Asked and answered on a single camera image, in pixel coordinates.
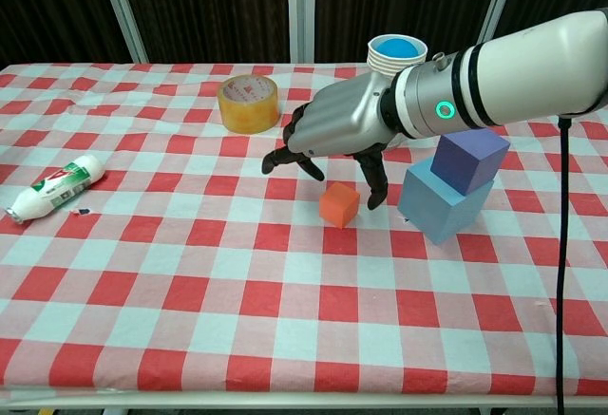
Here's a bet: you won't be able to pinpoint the white paper cups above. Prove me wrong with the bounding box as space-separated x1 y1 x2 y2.
366 33 428 79

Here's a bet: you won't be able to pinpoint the blue ball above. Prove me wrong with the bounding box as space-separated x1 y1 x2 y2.
374 38 422 60

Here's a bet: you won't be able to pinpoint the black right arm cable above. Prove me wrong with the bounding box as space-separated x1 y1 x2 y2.
554 113 574 415

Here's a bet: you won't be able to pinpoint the large light blue foam cube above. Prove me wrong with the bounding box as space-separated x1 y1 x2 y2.
396 157 495 246

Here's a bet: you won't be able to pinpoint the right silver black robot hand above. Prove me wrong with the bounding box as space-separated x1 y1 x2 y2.
260 72 405 211

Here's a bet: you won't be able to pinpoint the white green label bottle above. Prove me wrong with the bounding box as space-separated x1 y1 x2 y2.
3 153 106 225

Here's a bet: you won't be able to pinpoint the purple foam cube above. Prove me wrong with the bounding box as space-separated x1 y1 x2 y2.
429 127 512 197

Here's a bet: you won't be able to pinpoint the red white checked tablecloth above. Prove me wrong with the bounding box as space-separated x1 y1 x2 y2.
0 61 608 400

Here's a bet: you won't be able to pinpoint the white metal table frame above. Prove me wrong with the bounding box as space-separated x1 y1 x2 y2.
0 388 608 415

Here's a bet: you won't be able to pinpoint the small orange foam cube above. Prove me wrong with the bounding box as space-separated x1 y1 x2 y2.
318 181 361 230

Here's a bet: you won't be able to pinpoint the yellow packing tape roll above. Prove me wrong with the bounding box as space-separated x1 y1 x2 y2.
217 74 280 135

